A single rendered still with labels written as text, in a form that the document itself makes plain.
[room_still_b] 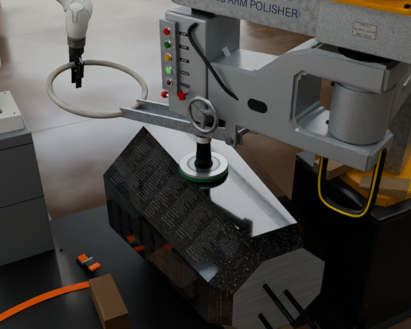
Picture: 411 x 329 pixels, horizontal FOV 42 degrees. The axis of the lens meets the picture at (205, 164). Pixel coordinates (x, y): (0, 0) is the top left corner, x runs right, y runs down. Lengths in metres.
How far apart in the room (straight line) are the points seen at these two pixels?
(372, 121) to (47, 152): 2.96
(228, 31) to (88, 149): 2.37
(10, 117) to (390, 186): 1.85
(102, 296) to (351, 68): 1.71
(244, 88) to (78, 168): 2.28
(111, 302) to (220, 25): 1.46
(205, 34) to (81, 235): 1.78
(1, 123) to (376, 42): 1.91
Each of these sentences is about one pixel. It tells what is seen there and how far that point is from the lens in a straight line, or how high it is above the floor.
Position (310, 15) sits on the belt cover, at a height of 1.64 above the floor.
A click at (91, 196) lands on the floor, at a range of 3.67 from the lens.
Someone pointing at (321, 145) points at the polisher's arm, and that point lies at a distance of 1.82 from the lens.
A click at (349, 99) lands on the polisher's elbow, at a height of 1.40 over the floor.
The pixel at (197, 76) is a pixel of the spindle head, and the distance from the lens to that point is 2.01.
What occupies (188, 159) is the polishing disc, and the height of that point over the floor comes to 0.86.
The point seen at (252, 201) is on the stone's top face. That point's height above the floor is 0.82.
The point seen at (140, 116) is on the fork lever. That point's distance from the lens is 2.41.
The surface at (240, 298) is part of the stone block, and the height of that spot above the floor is 0.62.
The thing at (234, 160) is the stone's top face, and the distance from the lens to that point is 2.43.
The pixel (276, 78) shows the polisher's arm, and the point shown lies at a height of 1.40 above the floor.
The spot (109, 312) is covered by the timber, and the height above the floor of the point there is 0.13.
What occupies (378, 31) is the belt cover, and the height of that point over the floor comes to 1.64.
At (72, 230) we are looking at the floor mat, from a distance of 3.38.
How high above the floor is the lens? 2.12
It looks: 33 degrees down
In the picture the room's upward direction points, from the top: straight up
